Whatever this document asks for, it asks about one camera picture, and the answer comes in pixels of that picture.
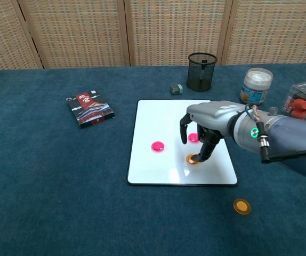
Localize black mesh pen holder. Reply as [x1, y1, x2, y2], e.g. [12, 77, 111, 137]
[186, 52, 218, 92]

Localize clear box red pieces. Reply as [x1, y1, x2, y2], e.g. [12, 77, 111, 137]
[280, 79, 306, 125]

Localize round orange magnet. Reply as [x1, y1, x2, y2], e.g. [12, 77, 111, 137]
[186, 153, 200, 166]
[232, 198, 252, 215]

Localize dark printed card box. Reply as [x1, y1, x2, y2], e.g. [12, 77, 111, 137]
[65, 90, 116, 129]

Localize white magnetic board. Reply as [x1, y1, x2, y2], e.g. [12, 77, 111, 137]
[126, 99, 238, 187]

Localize woven wooden folding screen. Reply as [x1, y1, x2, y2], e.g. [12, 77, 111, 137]
[0, 0, 306, 72]

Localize blue table mat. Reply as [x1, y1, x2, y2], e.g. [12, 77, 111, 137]
[0, 62, 306, 256]

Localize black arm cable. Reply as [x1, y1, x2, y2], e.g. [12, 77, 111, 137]
[258, 121, 306, 164]

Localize clear jar white lid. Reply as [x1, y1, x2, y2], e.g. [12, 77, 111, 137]
[239, 68, 274, 106]

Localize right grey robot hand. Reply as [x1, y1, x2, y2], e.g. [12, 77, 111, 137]
[179, 100, 246, 163]

